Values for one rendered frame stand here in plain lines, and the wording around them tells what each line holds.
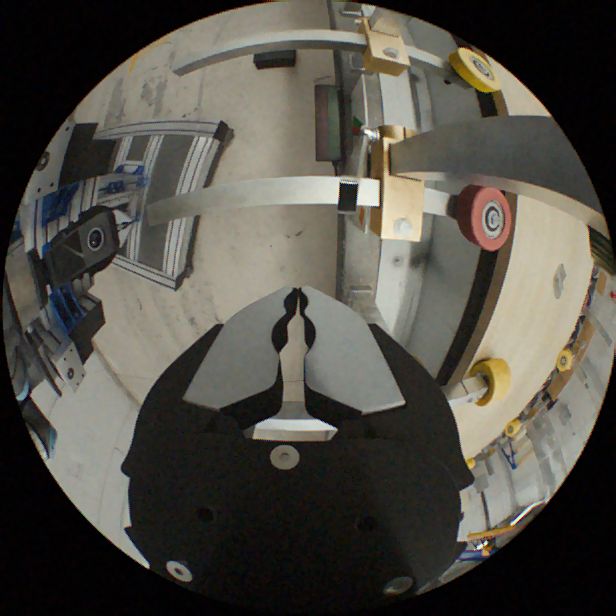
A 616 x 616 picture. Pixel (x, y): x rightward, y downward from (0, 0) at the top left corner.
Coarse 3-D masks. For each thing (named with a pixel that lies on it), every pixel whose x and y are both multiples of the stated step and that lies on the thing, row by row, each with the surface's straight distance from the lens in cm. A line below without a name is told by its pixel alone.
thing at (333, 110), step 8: (328, 88) 45; (328, 96) 44; (336, 96) 44; (328, 104) 43; (336, 104) 43; (328, 112) 42; (336, 112) 42; (336, 120) 42; (336, 128) 41; (336, 136) 41; (336, 144) 41; (336, 152) 40
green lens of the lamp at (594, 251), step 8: (592, 232) 13; (592, 240) 13; (600, 240) 13; (608, 240) 13; (592, 248) 14; (600, 248) 13; (608, 248) 13; (592, 256) 14; (600, 256) 14; (608, 256) 13; (600, 264) 15; (608, 264) 14; (608, 272) 15
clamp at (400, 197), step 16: (384, 128) 26; (400, 128) 26; (384, 144) 24; (384, 160) 24; (384, 176) 24; (400, 176) 24; (384, 192) 24; (400, 192) 24; (416, 192) 25; (384, 208) 24; (400, 208) 25; (416, 208) 25; (384, 224) 24; (416, 224) 26; (416, 240) 26
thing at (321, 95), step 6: (318, 90) 44; (324, 90) 44; (318, 96) 44; (324, 96) 44; (318, 102) 43; (324, 102) 43; (318, 108) 43; (324, 108) 43; (318, 114) 42; (324, 114) 42; (318, 120) 42; (324, 120) 42; (318, 126) 41; (324, 126) 41; (318, 132) 41; (324, 132) 41; (318, 138) 40; (324, 138) 41; (318, 144) 40; (324, 144) 40; (318, 150) 40; (324, 150) 40; (318, 156) 40; (324, 156) 40
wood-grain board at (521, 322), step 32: (512, 96) 43; (512, 224) 34; (544, 224) 42; (576, 224) 65; (512, 256) 34; (544, 256) 44; (576, 256) 69; (512, 288) 37; (544, 288) 49; (576, 288) 79; (480, 320) 38; (512, 320) 42; (544, 320) 58; (576, 320) 104; (480, 352) 40; (512, 352) 51; (544, 352) 76; (448, 384) 47; (512, 384) 70; (480, 416) 73; (512, 416) 118; (480, 448) 145
